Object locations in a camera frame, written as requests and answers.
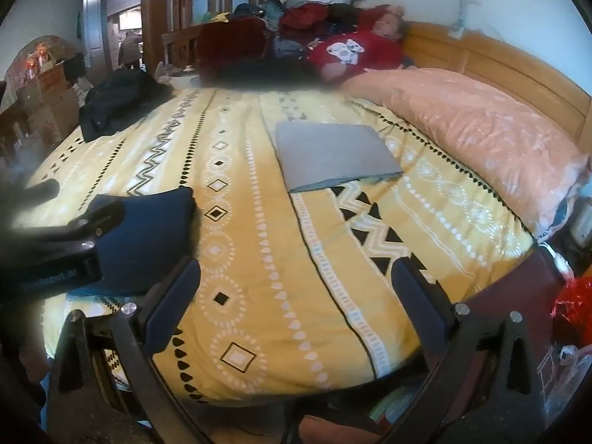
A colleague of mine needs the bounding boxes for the pile of clothes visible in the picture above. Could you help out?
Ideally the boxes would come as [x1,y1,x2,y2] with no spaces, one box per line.
[201,0,371,56]

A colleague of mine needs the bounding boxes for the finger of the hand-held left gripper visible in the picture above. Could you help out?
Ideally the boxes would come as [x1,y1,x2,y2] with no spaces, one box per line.
[65,199,125,253]

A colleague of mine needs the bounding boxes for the yellow patterned blanket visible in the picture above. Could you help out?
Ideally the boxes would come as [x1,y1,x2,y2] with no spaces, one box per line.
[23,87,537,403]

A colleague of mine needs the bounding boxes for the red plastic bag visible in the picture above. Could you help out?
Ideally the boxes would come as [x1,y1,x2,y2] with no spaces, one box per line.
[552,276,592,349]

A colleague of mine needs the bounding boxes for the dark red cloth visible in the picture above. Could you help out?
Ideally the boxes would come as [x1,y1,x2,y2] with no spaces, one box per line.
[462,244,571,361]

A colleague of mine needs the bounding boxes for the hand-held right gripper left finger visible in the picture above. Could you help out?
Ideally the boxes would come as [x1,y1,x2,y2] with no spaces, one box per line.
[46,257,205,444]

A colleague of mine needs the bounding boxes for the grey folded pants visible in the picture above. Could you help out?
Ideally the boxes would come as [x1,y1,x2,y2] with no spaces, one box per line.
[276,121,404,194]

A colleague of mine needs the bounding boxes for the pink pillow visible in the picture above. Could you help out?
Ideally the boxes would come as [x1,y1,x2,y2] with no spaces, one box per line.
[342,67,591,241]

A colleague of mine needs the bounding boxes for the grey door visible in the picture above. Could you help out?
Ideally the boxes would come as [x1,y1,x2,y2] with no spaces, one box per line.
[81,0,110,73]

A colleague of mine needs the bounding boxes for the wooden headboard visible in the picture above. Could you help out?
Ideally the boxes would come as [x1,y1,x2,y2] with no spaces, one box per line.
[401,21,592,160]

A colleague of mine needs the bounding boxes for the stack of cardboard boxes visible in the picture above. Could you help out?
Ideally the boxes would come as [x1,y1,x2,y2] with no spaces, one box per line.
[0,34,90,149]

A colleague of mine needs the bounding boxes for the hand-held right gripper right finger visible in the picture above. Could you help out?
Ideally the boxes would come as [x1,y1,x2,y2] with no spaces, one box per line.
[370,256,550,444]

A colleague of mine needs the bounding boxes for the black jacket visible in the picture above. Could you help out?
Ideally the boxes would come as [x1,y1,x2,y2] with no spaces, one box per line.
[78,70,175,142]

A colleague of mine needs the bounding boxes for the navy blue pants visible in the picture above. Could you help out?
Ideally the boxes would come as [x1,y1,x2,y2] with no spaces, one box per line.
[69,186,197,297]

